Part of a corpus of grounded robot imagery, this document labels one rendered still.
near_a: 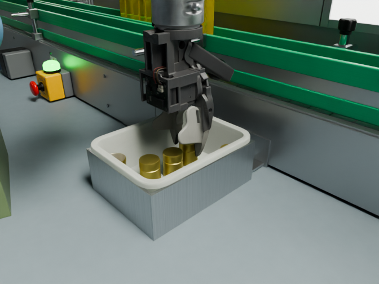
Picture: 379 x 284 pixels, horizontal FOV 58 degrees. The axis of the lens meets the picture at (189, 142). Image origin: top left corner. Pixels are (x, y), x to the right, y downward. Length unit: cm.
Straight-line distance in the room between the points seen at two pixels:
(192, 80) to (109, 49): 36
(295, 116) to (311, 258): 23
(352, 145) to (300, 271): 20
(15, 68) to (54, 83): 28
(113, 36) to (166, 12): 33
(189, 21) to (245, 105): 22
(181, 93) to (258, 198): 21
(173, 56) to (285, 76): 20
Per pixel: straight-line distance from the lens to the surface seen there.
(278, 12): 79
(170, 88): 49
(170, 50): 49
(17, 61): 124
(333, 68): 56
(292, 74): 60
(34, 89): 99
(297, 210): 57
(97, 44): 87
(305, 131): 59
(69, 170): 67
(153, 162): 54
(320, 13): 74
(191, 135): 54
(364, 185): 58
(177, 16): 48
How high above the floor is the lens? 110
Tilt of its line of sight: 28 degrees down
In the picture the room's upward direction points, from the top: straight up
